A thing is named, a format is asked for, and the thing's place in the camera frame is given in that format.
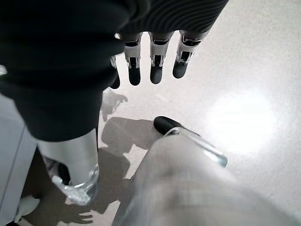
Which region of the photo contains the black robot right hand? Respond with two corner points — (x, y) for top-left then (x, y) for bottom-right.
(0, 0), (230, 207)

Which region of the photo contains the white medical cart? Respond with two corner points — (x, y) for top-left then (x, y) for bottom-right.
(0, 94), (41, 224)

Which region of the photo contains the grey robot right leg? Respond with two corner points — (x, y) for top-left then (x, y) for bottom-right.
(111, 116), (301, 226)

